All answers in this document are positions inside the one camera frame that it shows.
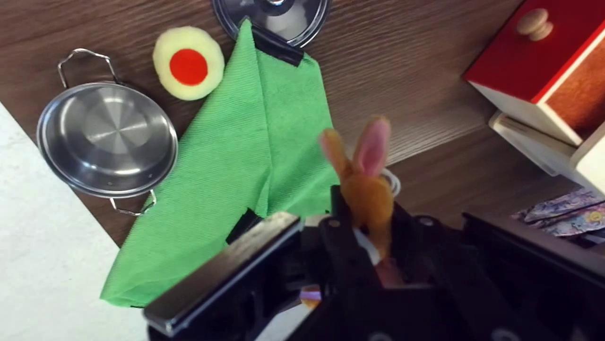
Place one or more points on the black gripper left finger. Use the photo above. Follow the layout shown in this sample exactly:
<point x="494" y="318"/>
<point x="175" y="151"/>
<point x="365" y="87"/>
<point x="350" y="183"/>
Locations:
<point x="341" y="252"/>

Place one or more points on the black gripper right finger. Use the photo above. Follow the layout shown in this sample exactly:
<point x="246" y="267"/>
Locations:
<point x="418" y="252"/>

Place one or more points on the orange stuffed bunny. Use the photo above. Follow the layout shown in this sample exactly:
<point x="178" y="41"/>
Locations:
<point x="365" y="189"/>

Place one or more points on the round steel pot lid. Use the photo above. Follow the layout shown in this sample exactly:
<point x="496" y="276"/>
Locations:
<point x="284" y="19"/>

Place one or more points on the small steel pot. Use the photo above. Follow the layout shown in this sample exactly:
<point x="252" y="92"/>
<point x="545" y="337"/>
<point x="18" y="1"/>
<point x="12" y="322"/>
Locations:
<point x="106" y="138"/>

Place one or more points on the green cloth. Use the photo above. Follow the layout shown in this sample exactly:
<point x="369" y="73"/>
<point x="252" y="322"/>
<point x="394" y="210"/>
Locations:
<point x="252" y="157"/>

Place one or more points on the patterned colourful sheet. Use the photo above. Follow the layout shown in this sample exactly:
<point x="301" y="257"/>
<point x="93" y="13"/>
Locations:
<point x="568" y="214"/>

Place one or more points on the wooden box with red drawer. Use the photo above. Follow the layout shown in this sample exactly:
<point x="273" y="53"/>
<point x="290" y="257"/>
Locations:
<point x="549" y="75"/>

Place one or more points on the yellow plush round red centre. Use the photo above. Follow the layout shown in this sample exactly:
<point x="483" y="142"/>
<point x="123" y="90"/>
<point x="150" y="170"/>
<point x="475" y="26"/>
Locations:
<point x="188" y="64"/>

